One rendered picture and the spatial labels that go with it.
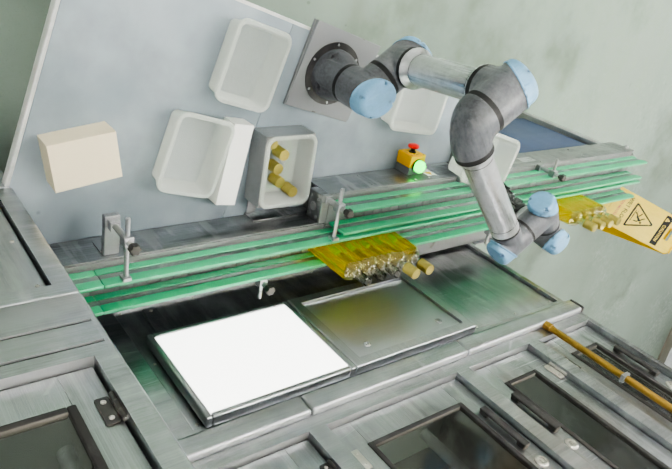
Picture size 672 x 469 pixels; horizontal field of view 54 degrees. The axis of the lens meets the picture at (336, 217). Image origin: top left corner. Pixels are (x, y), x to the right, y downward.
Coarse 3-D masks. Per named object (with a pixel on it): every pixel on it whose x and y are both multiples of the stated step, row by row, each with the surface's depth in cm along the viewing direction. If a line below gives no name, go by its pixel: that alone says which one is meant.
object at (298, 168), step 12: (288, 144) 198; (300, 144) 200; (312, 144) 196; (300, 156) 201; (312, 156) 197; (264, 168) 188; (288, 168) 202; (300, 168) 202; (312, 168) 199; (264, 180) 190; (288, 180) 205; (300, 180) 203; (264, 192) 192; (276, 192) 203; (300, 192) 204; (264, 204) 194; (276, 204) 197; (288, 204) 199
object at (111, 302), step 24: (624, 192) 313; (408, 240) 226; (432, 240) 229; (264, 264) 195; (288, 264) 198; (312, 264) 200; (144, 288) 173; (168, 288) 176; (192, 288) 177; (216, 288) 180; (96, 312) 161
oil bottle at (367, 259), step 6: (342, 246) 201; (348, 246) 201; (354, 246) 201; (360, 246) 202; (354, 252) 198; (360, 252) 198; (366, 252) 199; (360, 258) 195; (366, 258) 196; (372, 258) 196; (366, 264) 194; (372, 264) 195; (366, 270) 195
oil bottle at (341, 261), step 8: (312, 248) 204; (320, 248) 201; (328, 248) 198; (336, 248) 199; (344, 248) 200; (320, 256) 201; (328, 256) 198; (336, 256) 195; (344, 256) 195; (352, 256) 196; (328, 264) 198; (336, 264) 195; (344, 264) 192; (352, 264) 192; (360, 264) 193; (336, 272) 196; (344, 272) 193; (352, 272) 191
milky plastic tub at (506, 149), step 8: (496, 136) 201; (504, 136) 202; (496, 144) 213; (504, 144) 212; (512, 144) 209; (496, 152) 213; (504, 152) 212; (512, 152) 210; (496, 160) 213; (504, 160) 211; (512, 160) 210; (456, 168) 200; (504, 168) 211; (464, 176) 203; (504, 176) 211
